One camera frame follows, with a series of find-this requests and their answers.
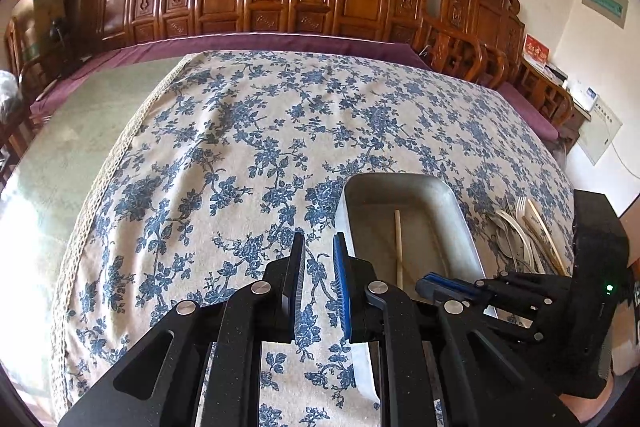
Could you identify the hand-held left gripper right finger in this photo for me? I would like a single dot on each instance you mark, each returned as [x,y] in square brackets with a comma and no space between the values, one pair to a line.
[342,292]

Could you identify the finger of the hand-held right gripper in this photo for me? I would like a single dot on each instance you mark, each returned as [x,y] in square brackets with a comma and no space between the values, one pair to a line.
[450,283]
[515,319]

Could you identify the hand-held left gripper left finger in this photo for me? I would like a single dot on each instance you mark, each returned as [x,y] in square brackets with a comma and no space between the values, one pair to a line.
[298,287]

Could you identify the brown chopstick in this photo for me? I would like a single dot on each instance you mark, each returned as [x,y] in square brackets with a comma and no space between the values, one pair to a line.
[550,242]
[537,239]

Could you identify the pale wooden chopstick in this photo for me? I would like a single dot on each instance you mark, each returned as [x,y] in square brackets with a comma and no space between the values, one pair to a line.
[398,247]

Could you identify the rectangular metal tray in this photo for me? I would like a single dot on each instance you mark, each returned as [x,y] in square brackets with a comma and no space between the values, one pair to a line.
[380,202]

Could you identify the person's right forearm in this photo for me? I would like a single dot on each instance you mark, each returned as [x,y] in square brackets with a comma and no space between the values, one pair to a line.
[580,409]

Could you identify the blue floral tablecloth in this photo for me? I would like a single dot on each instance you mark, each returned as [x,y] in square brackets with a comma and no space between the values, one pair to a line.
[225,157]

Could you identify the white box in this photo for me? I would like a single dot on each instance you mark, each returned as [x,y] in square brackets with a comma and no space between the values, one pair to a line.
[585,94]

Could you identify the white plastic bag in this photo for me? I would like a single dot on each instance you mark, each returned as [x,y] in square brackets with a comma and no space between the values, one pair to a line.
[7,87]

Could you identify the cardboard box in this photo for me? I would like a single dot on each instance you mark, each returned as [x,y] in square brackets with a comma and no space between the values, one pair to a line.
[50,9]

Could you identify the white wall panel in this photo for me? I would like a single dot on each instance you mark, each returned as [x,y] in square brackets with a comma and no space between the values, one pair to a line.
[600,132]

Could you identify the green wall sign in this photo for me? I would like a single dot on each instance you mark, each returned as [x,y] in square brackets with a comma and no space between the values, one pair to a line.
[605,2]

